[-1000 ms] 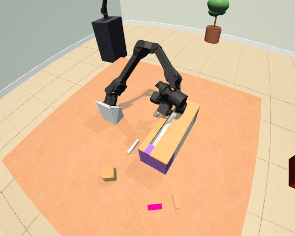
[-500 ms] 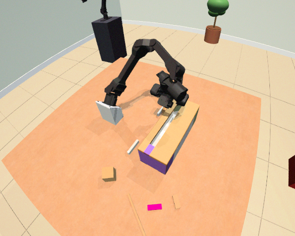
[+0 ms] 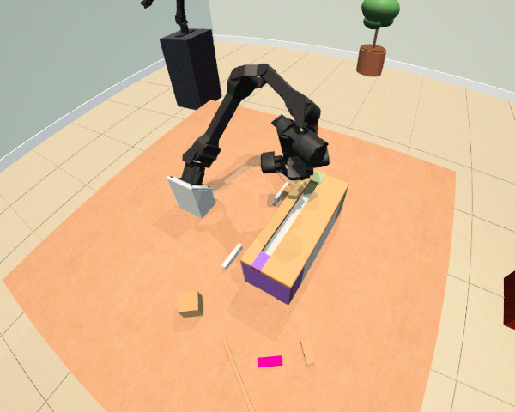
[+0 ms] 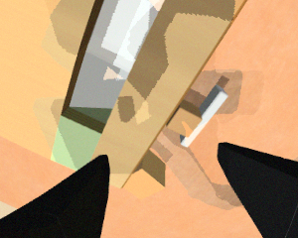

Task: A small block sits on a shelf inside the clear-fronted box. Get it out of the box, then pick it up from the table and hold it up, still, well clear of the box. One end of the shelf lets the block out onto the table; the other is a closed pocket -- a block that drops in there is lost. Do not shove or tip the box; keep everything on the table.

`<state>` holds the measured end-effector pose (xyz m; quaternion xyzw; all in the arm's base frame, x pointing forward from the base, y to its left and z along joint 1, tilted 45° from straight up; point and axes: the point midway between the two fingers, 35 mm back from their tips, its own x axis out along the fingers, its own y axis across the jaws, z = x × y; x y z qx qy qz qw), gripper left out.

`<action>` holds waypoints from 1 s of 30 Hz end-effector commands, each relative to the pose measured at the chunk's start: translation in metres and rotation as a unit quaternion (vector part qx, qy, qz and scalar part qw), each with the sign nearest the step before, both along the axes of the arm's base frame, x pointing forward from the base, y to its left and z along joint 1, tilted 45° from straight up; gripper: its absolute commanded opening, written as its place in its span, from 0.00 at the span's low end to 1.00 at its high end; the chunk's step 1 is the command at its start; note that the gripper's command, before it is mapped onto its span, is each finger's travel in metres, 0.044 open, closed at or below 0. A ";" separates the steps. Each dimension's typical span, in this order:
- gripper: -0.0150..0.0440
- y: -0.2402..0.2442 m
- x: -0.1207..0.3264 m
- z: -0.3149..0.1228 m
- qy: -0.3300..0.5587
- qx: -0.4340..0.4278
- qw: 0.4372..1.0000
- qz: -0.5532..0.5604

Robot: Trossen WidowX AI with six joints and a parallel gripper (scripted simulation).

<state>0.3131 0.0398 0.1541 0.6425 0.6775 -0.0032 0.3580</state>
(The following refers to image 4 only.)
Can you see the tan cardboard-coloured block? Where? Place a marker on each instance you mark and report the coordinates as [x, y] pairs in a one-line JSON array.
[[185, 118]]

